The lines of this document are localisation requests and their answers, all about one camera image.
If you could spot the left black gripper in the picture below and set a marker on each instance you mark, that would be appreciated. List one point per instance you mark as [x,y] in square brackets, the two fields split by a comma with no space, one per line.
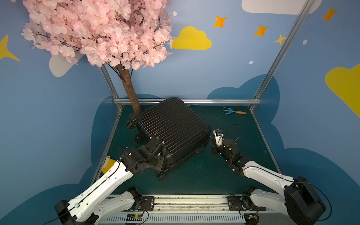
[162,153]

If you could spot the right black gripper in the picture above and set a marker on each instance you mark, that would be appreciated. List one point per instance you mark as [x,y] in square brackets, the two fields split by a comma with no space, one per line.
[222,145]

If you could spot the black ribbed hard-shell suitcase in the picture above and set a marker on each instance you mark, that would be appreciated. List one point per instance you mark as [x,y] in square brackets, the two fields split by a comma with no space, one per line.
[184,132]

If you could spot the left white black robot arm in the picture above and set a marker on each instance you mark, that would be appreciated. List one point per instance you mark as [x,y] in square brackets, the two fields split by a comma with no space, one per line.
[91,206]

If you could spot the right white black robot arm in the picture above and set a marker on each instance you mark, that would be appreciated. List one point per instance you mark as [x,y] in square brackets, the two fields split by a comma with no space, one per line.
[296,198]

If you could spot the small green circuit board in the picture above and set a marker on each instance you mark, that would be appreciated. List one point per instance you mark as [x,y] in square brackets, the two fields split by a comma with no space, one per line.
[136,218]

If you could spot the black round connector box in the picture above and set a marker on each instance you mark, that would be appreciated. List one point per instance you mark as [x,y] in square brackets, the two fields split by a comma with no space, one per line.
[251,219]

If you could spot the pink artificial cherry blossom tree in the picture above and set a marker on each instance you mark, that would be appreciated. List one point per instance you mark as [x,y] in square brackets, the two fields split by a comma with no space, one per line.
[125,35]

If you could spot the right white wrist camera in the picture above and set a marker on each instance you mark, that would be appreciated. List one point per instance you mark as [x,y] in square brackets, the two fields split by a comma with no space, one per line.
[219,137]

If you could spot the blue garden fork, wooden handle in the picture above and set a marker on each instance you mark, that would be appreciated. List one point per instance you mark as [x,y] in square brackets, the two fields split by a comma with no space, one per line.
[227,110]

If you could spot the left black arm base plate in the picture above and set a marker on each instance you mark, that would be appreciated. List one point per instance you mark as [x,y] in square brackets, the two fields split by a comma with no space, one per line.
[145,203]

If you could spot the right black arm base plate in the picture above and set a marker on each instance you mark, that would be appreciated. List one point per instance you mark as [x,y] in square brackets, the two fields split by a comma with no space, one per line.
[239,203]

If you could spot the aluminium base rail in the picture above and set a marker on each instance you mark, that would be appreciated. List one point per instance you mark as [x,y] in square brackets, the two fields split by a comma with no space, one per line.
[194,209]

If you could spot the horizontal aluminium back frame bar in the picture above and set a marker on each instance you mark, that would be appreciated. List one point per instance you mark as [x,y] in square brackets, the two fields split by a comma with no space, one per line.
[206,101]

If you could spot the left aluminium frame post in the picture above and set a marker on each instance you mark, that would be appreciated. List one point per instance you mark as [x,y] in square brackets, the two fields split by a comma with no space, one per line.
[110,85]

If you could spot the aluminium frame post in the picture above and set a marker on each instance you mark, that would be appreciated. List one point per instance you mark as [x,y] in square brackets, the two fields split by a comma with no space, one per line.
[110,85]
[296,27]

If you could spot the right aluminium frame post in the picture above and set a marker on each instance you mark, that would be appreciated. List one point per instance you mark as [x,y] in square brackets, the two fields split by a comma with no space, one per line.
[296,27]

